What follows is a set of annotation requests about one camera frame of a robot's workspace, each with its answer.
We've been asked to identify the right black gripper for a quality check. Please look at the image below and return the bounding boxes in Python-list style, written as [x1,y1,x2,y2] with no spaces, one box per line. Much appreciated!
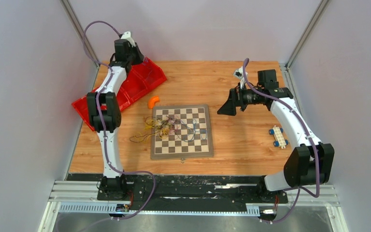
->
[217,82,264,116]

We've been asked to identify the pink cable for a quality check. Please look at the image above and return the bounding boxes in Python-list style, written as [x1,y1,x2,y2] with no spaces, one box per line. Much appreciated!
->
[164,110,189,135]

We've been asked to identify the yellow cable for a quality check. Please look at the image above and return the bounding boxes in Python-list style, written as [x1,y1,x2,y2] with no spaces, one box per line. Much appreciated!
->
[142,116,173,139]

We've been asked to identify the black cable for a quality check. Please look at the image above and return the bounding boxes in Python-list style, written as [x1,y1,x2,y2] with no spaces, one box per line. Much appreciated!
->
[128,116,173,144]

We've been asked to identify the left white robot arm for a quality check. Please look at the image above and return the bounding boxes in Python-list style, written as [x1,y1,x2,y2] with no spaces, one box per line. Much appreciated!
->
[86,38,144,200]

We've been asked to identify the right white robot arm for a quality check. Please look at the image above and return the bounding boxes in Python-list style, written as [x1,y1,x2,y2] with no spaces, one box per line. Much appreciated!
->
[217,67,335,202]

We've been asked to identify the red compartment bin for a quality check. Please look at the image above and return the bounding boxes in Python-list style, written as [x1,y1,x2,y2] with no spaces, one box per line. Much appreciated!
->
[71,57,168,132]

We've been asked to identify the orange curved plastic piece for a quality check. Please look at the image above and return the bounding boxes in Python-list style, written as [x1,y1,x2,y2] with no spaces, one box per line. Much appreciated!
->
[147,96,160,109]

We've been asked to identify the white blue toy car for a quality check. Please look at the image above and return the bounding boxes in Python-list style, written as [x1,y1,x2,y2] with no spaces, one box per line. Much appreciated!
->
[269,126,289,149]

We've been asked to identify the wooden chessboard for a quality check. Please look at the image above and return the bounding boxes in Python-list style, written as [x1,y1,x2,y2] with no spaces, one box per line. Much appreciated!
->
[145,104,214,160]

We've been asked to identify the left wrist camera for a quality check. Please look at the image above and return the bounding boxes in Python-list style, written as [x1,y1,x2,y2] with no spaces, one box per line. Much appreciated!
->
[120,31,137,47]

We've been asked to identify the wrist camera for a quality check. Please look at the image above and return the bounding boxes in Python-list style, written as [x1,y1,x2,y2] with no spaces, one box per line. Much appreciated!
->
[233,67,248,88]
[120,31,137,47]

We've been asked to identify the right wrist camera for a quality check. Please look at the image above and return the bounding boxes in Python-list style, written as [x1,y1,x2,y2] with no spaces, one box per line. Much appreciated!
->
[233,67,248,88]

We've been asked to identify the aluminium frame post left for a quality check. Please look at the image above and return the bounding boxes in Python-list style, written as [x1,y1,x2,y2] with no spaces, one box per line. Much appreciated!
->
[60,0,100,69]

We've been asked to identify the aluminium frame post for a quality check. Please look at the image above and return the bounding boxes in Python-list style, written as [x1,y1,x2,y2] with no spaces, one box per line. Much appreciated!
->
[285,0,330,70]
[60,0,100,69]

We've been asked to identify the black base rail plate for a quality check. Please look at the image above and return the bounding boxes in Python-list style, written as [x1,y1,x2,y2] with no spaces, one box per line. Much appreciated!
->
[89,173,322,214]

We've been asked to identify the aluminium frame post right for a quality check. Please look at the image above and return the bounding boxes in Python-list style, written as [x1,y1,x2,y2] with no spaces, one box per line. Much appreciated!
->
[285,0,330,70]

